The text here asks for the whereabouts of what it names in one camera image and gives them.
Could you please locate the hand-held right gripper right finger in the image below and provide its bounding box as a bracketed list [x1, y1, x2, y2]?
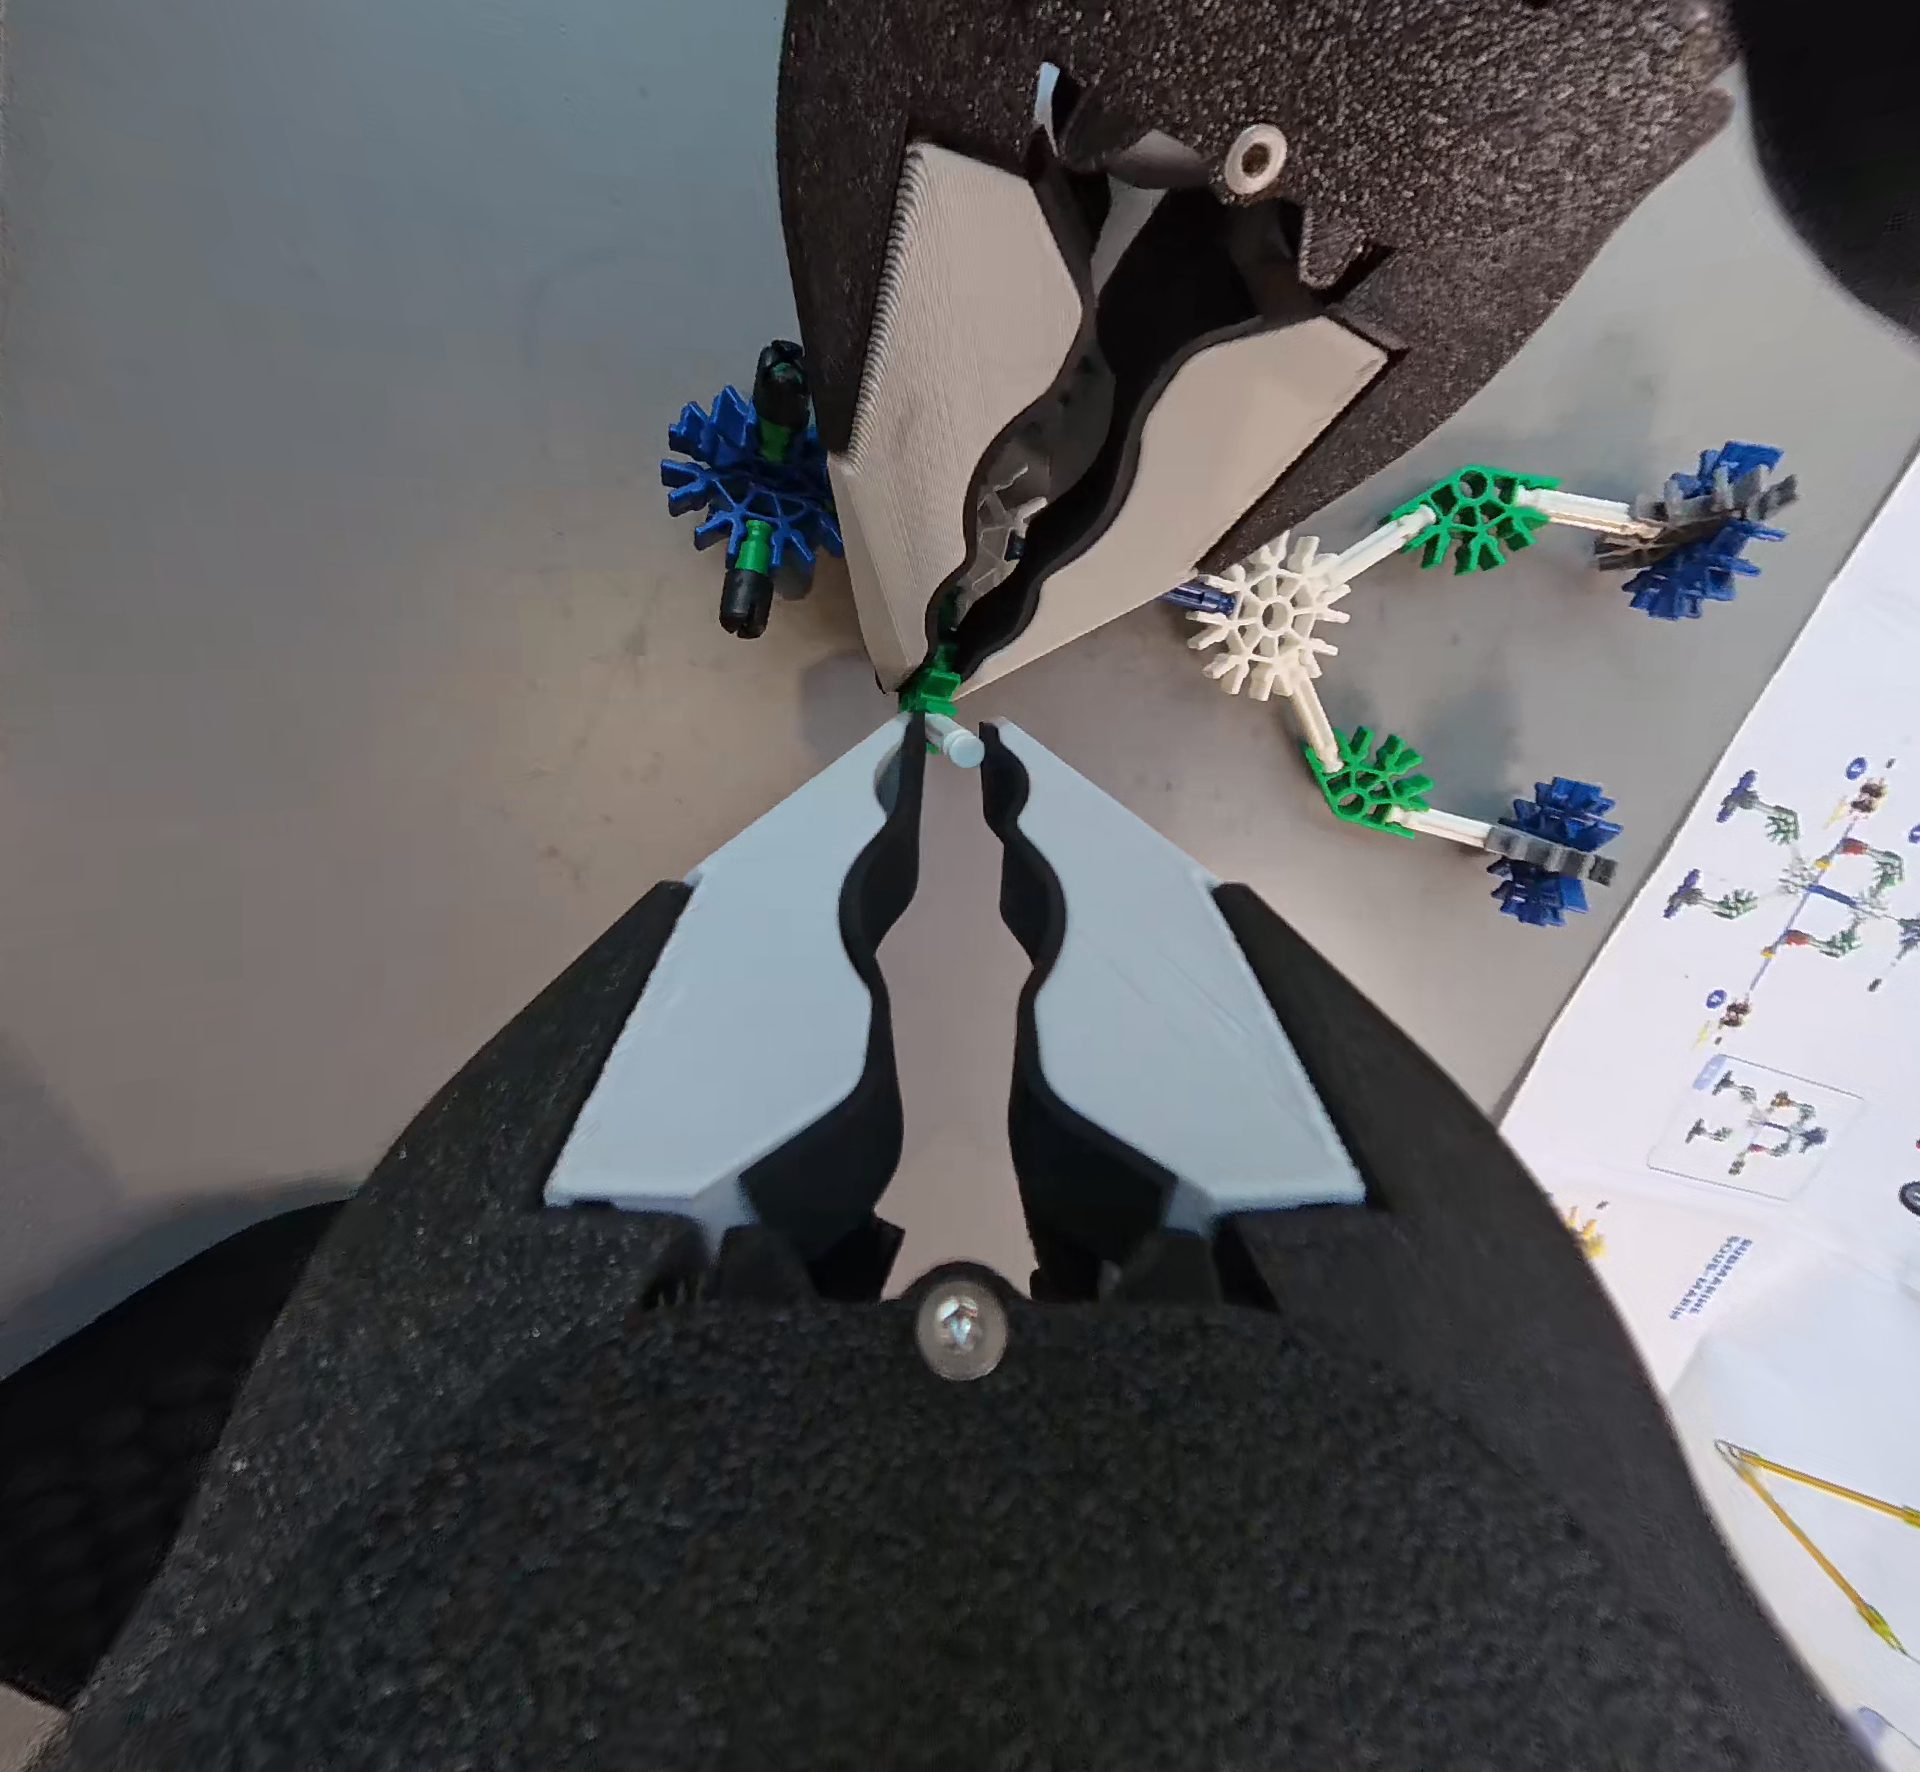
[975, 723, 1368, 1294]

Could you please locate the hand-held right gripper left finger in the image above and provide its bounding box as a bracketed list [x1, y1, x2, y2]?
[548, 723, 924, 1294]

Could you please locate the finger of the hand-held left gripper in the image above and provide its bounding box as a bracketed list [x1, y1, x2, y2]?
[931, 342, 1403, 679]
[827, 139, 1098, 693]

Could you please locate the colourful rod connector toy model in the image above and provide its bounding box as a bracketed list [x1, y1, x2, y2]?
[660, 339, 1803, 929]

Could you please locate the white building instruction sheet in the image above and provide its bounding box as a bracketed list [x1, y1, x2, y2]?
[1493, 453, 1920, 1730]

